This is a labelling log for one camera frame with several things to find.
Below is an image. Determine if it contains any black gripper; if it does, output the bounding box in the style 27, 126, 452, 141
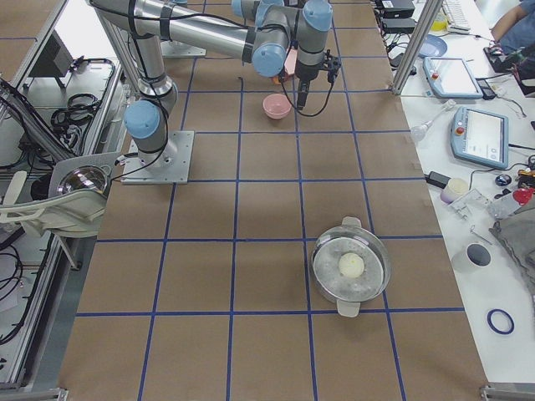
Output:
294, 49, 339, 109

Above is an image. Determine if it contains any pink bowl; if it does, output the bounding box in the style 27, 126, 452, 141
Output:
262, 94, 292, 119

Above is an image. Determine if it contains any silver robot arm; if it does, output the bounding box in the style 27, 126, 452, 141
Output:
92, 1, 349, 184

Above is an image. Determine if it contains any pink plate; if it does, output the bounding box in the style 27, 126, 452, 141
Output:
284, 49, 297, 76

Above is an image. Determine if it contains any blue plate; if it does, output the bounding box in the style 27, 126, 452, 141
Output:
418, 34, 448, 58

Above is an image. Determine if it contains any light bulb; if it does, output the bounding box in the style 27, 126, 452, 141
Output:
410, 120, 433, 143

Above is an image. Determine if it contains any far blue teach pendant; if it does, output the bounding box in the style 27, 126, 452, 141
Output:
422, 57, 483, 99

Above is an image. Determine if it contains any blue teach pendant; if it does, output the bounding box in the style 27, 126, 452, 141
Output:
422, 57, 483, 99
450, 106, 509, 170

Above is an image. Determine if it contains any black power adapter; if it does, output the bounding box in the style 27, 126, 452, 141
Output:
425, 171, 451, 189

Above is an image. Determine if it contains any near blue teach pendant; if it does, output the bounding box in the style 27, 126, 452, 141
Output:
450, 106, 509, 170

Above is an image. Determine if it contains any purple white cup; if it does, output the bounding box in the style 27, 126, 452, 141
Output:
440, 178, 469, 204

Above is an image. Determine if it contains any steel steamer pot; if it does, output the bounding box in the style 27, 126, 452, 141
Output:
309, 216, 392, 317

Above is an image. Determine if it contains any white steamed bun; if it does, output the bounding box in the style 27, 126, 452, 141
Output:
338, 252, 364, 278

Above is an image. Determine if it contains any glass pot lid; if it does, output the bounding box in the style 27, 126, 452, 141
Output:
57, 165, 109, 195

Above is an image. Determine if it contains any white paper cup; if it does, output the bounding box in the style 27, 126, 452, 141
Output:
451, 243, 492, 273

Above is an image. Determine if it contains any grey cloth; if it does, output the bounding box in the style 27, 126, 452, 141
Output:
489, 206, 535, 297

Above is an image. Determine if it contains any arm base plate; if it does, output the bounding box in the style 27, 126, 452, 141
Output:
120, 130, 195, 185
160, 41, 206, 58

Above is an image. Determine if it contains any aluminium frame post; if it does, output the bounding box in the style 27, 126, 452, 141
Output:
391, 0, 442, 95

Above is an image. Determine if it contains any blue tape ring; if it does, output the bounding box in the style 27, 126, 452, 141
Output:
487, 308, 515, 335

